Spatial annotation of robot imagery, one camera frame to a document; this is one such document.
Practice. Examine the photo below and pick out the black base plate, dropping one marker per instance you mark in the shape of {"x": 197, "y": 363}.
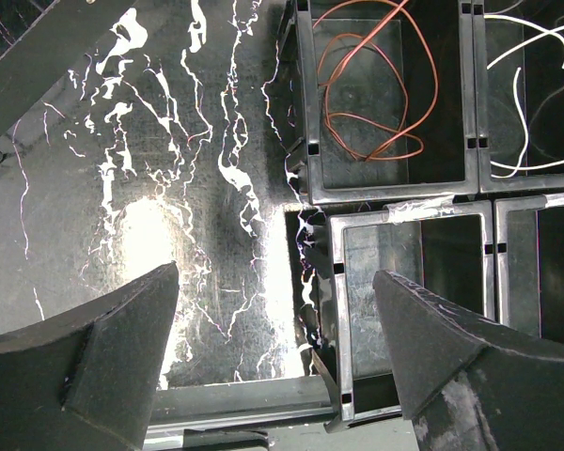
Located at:
{"x": 178, "y": 412}

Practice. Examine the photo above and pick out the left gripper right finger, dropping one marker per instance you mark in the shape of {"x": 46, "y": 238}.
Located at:
{"x": 466, "y": 382}

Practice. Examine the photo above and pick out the black bin front left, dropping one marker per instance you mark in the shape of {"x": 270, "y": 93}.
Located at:
{"x": 444, "y": 246}

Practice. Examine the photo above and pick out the black bin back left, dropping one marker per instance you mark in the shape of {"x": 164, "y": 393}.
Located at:
{"x": 381, "y": 99}

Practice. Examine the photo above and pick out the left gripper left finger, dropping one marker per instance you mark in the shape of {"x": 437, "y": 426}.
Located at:
{"x": 86, "y": 379}

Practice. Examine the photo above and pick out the black bin back middle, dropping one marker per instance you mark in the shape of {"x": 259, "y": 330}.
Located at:
{"x": 519, "y": 72}

